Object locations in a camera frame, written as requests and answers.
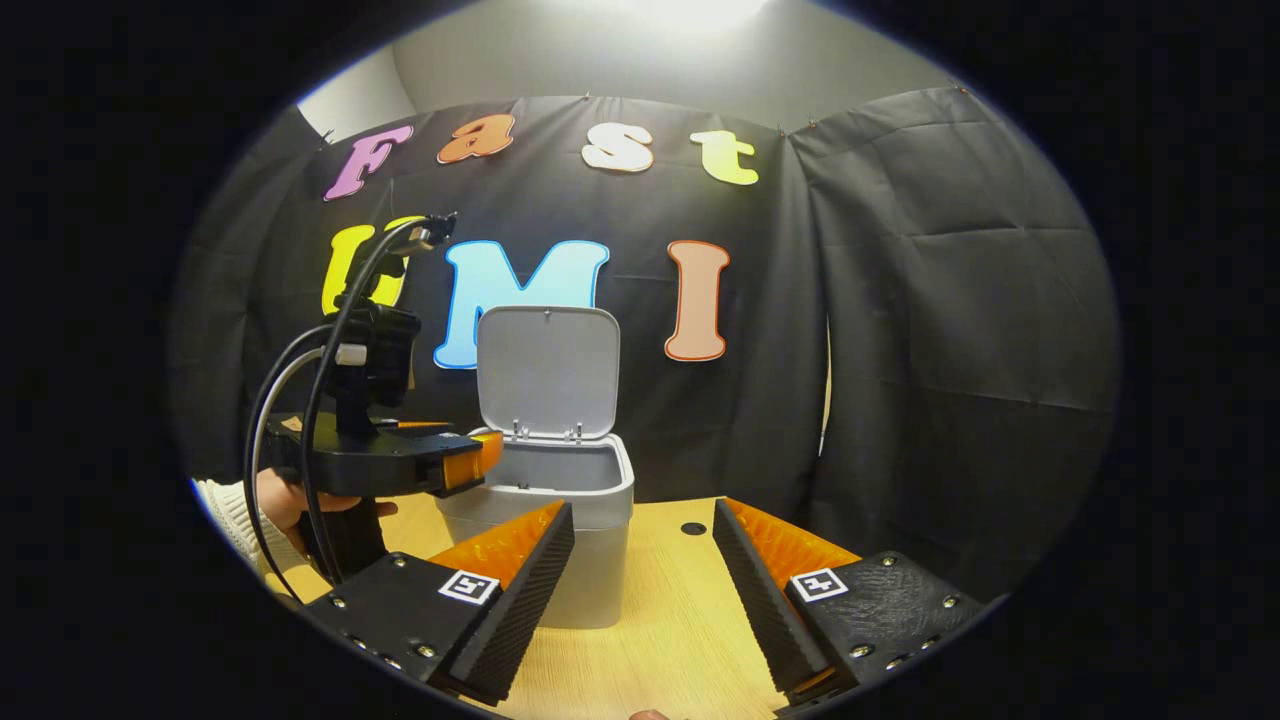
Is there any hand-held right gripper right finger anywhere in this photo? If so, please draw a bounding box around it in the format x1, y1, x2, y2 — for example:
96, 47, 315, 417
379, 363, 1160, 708
712, 497, 991, 706

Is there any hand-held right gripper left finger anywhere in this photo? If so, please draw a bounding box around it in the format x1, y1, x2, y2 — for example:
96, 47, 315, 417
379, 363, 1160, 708
305, 500, 576, 706

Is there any white desktop garbage bin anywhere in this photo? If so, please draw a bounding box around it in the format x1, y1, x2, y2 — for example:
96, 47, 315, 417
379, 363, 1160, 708
437, 305, 636, 630

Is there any wooden desktop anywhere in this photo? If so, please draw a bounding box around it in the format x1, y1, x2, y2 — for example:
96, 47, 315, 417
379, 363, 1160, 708
270, 495, 871, 720

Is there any black backdrop cloth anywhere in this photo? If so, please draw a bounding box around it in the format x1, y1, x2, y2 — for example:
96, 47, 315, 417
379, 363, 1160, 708
165, 85, 1121, 601

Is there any ceiling light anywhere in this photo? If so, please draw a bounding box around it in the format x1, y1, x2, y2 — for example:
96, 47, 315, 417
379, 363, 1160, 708
620, 0, 771, 31

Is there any grey cable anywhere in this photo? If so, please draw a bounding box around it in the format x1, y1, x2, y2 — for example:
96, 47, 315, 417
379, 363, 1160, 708
243, 322, 366, 601

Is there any black cable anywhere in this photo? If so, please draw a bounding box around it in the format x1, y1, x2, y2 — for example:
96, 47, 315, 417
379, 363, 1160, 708
300, 215, 446, 586

